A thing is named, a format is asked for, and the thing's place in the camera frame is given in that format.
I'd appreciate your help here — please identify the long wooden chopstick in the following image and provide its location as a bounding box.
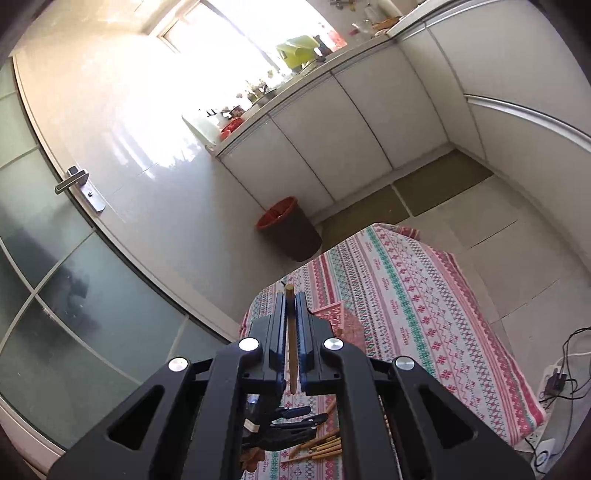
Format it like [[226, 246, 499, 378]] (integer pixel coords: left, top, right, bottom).
[[285, 283, 297, 396]]

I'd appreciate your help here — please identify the frosted glass door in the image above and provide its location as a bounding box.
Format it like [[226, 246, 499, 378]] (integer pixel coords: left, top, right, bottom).
[[0, 60, 232, 462]]

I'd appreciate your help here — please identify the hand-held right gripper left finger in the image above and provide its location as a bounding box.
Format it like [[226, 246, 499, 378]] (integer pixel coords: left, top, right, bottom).
[[46, 292, 289, 480]]

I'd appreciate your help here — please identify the metal door lock plate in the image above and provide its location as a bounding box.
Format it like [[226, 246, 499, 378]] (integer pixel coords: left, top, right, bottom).
[[83, 185, 106, 213]]

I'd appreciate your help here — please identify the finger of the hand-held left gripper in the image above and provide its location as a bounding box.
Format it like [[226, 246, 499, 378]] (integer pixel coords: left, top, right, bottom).
[[270, 405, 313, 422], [250, 414, 330, 452]]

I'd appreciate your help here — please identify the white round charger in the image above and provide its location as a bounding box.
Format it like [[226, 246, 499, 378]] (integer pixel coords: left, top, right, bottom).
[[530, 434, 563, 477]]

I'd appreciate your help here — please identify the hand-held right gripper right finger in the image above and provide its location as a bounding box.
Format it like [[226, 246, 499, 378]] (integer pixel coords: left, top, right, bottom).
[[294, 292, 542, 480]]

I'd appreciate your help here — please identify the green cutting board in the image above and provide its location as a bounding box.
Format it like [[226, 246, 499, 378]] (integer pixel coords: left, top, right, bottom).
[[276, 34, 322, 71]]

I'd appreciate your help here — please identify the kitchen window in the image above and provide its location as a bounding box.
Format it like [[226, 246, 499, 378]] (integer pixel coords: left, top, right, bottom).
[[157, 0, 335, 95]]

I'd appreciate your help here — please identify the bunch of wooden chopsticks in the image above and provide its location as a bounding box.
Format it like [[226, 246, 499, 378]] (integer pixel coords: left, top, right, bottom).
[[241, 396, 343, 472]]

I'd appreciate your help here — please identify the white base cabinet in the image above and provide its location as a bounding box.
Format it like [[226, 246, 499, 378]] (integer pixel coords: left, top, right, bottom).
[[216, 38, 457, 209]]

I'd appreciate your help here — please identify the white power strip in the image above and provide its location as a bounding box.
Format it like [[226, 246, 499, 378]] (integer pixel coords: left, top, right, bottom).
[[539, 359, 570, 408]]

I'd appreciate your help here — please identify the red bowl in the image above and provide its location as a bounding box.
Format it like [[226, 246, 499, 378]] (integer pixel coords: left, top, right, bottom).
[[219, 117, 244, 142]]

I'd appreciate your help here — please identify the dark bin with red liner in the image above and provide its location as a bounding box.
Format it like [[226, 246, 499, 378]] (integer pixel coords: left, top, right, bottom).
[[256, 196, 323, 263]]

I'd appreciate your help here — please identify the black cable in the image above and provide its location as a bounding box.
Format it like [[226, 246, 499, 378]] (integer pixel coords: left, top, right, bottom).
[[560, 325, 591, 398]]

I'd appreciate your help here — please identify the patterned striped tablecloth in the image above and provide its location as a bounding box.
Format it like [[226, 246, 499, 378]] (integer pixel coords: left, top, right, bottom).
[[238, 224, 548, 480]]

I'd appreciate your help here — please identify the pink plastic chopstick holder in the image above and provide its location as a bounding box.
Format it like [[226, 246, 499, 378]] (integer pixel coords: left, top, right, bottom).
[[311, 300, 368, 359]]

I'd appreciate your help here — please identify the olive floor mat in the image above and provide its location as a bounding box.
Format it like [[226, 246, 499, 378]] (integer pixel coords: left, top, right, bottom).
[[392, 150, 495, 217], [318, 187, 413, 241]]

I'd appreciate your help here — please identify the metal door handle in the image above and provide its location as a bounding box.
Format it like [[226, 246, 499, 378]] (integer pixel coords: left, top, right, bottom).
[[54, 166, 90, 195]]

